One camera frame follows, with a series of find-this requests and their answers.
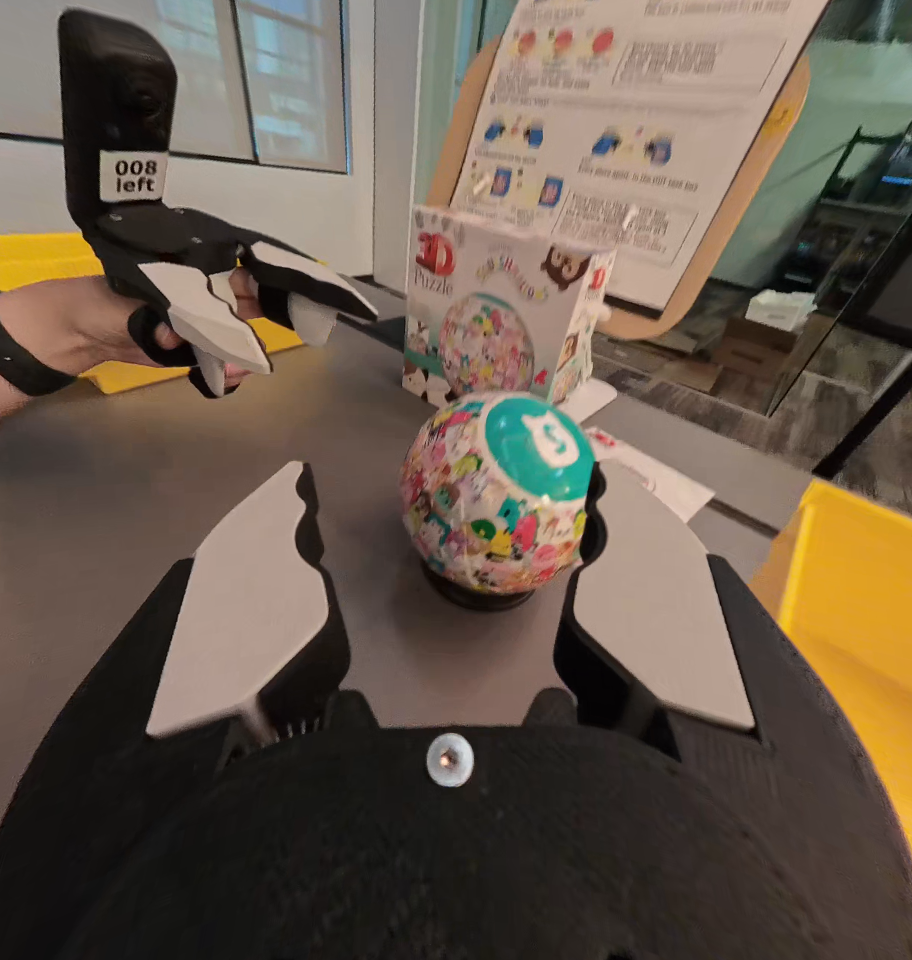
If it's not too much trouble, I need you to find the white printed puzzle box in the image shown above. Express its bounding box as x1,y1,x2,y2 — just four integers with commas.
402,204,618,406

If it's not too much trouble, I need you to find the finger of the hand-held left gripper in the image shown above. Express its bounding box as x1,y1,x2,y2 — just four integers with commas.
237,238,380,349
135,262,275,399

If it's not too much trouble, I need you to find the person's left hand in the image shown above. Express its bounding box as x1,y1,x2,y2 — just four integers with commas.
0,268,268,391

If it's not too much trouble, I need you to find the black wristband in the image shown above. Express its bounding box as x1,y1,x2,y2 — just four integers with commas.
0,291,78,397

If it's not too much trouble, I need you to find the white cardboard box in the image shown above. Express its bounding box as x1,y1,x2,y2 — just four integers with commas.
746,288,817,333

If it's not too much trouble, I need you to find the window with roller blind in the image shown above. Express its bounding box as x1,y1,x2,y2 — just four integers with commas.
152,0,352,175

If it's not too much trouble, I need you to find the black ball stand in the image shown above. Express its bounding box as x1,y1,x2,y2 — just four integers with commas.
420,558,536,612

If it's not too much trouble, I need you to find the printed instruction sheet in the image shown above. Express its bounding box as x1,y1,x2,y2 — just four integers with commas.
450,0,832,312

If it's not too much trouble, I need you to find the folded paper leaflet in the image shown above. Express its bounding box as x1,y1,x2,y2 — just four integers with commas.
576,378,716,530

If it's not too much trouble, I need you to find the colourful puzzle ball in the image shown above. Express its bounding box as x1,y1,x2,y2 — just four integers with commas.
399,391,598,594

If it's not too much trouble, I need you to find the yellow plastic bin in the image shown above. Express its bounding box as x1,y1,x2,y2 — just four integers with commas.
748,480,912,924
0,232,307,395

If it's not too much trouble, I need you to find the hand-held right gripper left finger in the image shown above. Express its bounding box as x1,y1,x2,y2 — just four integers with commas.
145,459,352,741

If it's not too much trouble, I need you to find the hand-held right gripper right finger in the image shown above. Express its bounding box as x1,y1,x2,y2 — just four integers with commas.
553,461,757,741

